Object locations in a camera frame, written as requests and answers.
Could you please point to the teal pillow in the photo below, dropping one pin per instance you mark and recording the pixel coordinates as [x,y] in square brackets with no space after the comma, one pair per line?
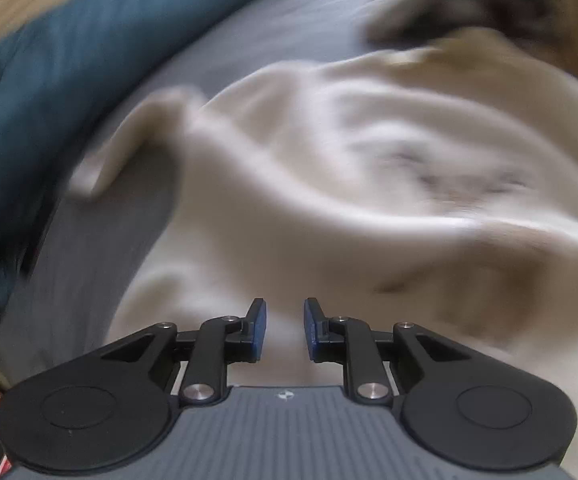
[44,100]

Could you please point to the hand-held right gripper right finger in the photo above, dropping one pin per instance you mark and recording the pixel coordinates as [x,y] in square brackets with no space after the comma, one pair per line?
[311,331]

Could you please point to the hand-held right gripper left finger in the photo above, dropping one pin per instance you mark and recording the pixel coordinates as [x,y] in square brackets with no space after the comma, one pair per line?
[259,331]

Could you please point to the cream fleece sweater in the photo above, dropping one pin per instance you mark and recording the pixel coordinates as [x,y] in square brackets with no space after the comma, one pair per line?
[344,185]

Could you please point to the dark plaid shirt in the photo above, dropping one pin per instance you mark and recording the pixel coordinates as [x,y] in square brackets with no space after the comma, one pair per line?
[469,0]

